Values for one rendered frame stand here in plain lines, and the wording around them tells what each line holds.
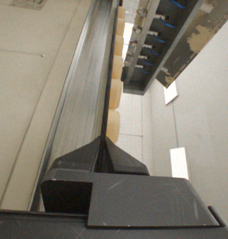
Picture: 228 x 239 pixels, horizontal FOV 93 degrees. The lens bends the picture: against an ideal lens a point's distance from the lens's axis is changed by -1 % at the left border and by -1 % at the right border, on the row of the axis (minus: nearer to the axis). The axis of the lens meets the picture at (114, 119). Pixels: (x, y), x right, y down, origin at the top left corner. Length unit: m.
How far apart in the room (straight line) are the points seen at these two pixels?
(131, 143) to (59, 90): 4.41
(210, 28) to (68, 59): 0.60
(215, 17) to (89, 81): 0.59
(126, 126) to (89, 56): 4.46
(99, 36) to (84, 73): 0.11
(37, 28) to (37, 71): 0.11
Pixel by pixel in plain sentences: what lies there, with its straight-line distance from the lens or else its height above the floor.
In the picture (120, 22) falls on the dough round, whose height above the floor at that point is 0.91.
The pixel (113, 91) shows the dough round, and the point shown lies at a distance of 0.17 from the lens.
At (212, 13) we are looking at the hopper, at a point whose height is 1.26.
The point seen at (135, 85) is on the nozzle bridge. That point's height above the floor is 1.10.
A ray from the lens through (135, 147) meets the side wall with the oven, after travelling 4.58.
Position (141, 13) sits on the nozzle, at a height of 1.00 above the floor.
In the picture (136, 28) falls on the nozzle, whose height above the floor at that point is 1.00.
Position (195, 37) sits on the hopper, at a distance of 0.71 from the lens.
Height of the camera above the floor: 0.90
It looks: 5 degrees up
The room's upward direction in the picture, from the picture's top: 97 degrees clockwise
